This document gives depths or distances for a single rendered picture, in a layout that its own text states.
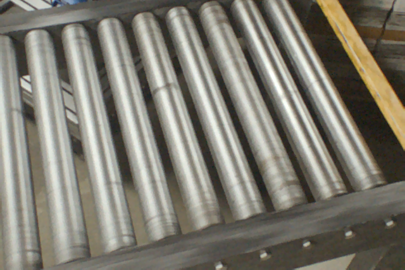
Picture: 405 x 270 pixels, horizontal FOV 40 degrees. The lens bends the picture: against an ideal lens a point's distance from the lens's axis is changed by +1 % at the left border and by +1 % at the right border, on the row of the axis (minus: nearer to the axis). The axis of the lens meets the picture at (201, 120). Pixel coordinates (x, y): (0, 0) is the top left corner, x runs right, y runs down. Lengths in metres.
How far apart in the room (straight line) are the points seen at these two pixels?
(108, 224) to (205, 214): 0.14
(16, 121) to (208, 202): 0.33
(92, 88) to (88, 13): 0.18
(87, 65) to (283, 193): 0.40
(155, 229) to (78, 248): 0.11
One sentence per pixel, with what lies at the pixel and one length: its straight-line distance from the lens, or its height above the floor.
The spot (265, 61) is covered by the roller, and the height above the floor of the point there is 0.80.
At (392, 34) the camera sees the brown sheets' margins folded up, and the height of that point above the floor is 0.40.
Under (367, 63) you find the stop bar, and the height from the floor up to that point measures 0.82.
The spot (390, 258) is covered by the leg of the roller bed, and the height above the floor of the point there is 0.61.
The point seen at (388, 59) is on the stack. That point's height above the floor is 0.29.
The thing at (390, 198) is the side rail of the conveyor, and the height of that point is 0.80.
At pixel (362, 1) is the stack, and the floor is 0.51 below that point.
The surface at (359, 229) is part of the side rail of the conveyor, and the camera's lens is 0.86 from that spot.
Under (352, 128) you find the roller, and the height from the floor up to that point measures 0.80.
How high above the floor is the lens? 1.52
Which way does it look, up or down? 54 degrees down
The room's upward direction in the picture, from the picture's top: 3 degrees clockwise
